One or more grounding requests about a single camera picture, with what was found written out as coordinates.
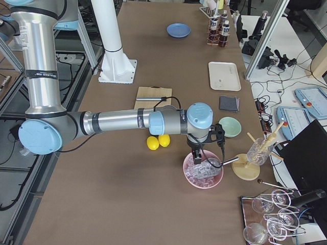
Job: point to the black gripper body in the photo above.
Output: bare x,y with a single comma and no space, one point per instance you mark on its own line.
193,145

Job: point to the blue plate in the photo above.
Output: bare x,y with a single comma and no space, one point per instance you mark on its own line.
178,30

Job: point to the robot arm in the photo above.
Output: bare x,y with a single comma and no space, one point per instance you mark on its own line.
49,126

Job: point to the metal ice scoop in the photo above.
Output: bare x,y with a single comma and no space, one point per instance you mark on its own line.
212,166

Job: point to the clear ice cubes pile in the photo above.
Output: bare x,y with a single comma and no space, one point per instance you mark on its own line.
199,173

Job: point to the mint green bowl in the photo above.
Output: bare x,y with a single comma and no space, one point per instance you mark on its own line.
231,126

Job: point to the pink bowl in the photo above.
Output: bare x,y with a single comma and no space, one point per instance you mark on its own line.
194,182

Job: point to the yellow lemon far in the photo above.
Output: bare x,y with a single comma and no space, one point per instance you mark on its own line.
164,140

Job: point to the yellow lemon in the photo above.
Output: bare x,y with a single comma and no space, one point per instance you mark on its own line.
164,140
152,143

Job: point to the grey folded cloth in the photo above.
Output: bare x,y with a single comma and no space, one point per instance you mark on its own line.
230,104

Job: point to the yellow lemon near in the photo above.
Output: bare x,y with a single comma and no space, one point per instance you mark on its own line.
152,143

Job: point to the round wooden stand base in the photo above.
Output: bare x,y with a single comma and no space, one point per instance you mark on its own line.
244,169

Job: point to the glass cup on stand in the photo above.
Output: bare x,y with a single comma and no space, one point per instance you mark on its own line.
258,154

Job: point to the cream rabbit tray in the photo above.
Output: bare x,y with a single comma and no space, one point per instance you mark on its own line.
224,76

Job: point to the wooden cutting board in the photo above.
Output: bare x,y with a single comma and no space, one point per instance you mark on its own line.
151,92

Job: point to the blue teach pendant near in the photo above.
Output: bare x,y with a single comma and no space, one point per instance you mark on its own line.
296,120

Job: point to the blue teach pendant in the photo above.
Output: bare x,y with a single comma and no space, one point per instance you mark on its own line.
314,100
296,120

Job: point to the black laptop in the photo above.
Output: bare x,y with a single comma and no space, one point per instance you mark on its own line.
305,157

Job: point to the wine glass rack tray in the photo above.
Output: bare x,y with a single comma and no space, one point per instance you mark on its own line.
269,218

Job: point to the tea bottle front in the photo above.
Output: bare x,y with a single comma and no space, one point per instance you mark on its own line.
224,34

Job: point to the tea bottle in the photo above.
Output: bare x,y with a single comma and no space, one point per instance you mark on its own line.
224,34
223,17
213,29

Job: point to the tea bottle right back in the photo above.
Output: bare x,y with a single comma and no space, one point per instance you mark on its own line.
213,29

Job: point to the blue teach pendant far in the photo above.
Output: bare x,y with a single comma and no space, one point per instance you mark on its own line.
314,100

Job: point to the tea bottle left back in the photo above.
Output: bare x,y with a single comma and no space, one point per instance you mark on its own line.
223,17

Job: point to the copper wire bottle rack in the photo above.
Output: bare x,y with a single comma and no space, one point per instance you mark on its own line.
218,31

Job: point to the aluminium frame post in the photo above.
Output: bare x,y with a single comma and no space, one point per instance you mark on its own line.
268,31

